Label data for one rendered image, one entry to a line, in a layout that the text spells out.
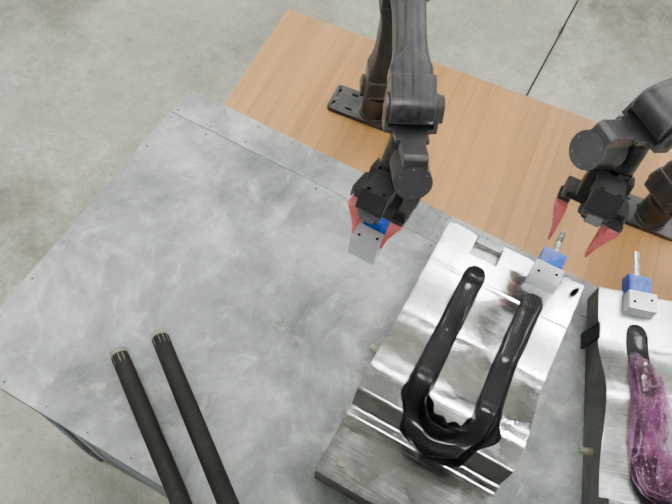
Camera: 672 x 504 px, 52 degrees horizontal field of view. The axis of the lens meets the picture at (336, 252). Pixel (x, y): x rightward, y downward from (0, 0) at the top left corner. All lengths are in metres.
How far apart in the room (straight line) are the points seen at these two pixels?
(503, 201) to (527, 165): 0.11
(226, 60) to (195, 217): 1.40
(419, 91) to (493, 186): 0.48
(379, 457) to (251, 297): 0.37
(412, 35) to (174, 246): 0.59
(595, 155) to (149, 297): 0.78
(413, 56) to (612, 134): 0.30
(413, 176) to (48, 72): 1.97
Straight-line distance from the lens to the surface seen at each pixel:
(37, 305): 1.34
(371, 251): 1.16
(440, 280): 1.23
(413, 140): 1.02
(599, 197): 1.04
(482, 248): 1.30
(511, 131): 1.56
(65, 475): 2.08
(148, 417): 1.17
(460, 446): 1.14
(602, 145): 1.03
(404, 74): 1.04
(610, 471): 1.22
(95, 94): 2.66
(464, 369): 1.15
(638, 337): 1.34
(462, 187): 1.44
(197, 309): 1.28
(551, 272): 1.25
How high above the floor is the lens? 1.96
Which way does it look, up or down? 62 degrees down
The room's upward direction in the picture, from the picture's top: 8 degrees clockwise
